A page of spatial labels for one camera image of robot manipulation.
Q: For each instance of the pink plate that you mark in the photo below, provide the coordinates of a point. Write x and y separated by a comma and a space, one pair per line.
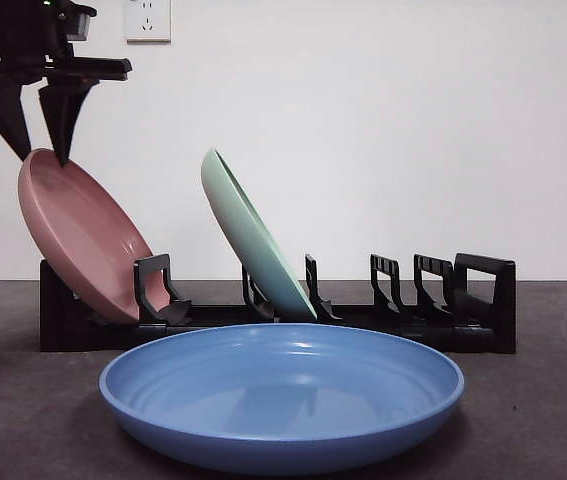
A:
78, 235

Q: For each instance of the green plate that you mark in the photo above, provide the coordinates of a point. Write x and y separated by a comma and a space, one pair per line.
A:
243, 225

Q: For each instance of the blue plate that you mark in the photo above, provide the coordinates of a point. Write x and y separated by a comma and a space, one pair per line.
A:
283, 400

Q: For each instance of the black dish rack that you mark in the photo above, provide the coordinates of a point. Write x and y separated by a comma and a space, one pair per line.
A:
505, 300

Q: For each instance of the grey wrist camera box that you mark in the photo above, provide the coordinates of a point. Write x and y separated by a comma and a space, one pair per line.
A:
82, 22

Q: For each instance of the white wall socket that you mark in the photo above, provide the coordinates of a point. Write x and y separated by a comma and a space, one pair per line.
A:
149, 20

